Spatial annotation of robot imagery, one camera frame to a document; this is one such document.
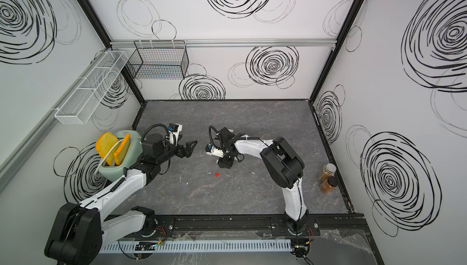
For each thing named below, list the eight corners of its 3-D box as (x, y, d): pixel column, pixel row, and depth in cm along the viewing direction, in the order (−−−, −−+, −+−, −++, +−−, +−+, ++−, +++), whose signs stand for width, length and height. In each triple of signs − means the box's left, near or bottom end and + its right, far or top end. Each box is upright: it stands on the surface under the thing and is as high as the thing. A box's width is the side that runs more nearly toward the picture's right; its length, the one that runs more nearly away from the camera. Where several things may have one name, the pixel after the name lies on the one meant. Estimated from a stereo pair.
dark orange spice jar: (322, 194, 84) (331, 187, 77) (317, 186, 87) (325, 179, 79) (331, 189, 86) (340, 182, 78) (325, 182, 88) (334, 174, 81)
